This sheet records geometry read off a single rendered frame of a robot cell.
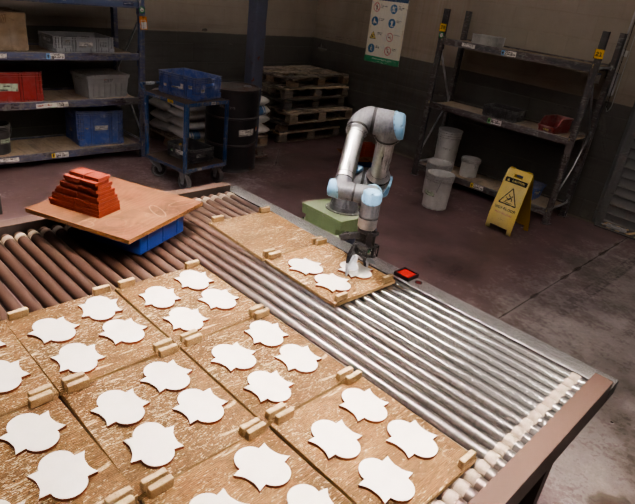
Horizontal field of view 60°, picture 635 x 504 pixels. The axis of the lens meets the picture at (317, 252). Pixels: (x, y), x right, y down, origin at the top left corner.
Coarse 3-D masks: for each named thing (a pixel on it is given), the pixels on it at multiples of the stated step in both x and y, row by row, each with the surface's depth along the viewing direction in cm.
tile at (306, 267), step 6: (306, 258) 230; (288, 264) 225; (294, 264) 224; (300, 264) 225; (306, 264) 226; (312, 264) 226; (318, 264) 227; (294, 270) 221; (300, 270) 220; (306, 270) 221; (312, 270) 221; (318, 270) 222
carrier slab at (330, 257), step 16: (288, 256) 233; (304, 256) 234; (320, 256) 236; (336, 256) 238; (288, 272) 220; (336, 272) 225; (320, 288) 211; (352, 288) 214; (368, 288) 216; (336, 304) 203
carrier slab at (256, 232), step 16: (224, 224) 254; (240, 224) 256; (256, 224) 258; (272, 224) 261; (288, 224) 263; (240, 240) 241; (256, 240) 243; (272, 240) 245; (288, 240) 247; (304, 240) 249; (256, 256) 231
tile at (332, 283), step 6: (318, 276) 218; (324, 276) 218; (330, 276) 219; (336, 276) 219; (318, 282) 214; (324, 282) 214; (330, 282) 214; (336, 282) 215; (342, 282) 215; (324, 288) 211; (330, 288) 210; (336, 288) 211; (342, 288) 211; (348, 288) 212
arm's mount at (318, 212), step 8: (320, 200) 291; (328, 200) 293; (304, 208) 283; (312, 208) 279; (320, 208) 279; (328, 208) 280; (312, 216) 281; (320, 216) 276; (328, 216) 272; (336, 216) 272; (344, 216) 274; (352, 216) 276; (320, 224) 278; (328, 224) 274; (336, 224) 270; (344, 224) 269; (352, 224) 274; (336, 232) 272
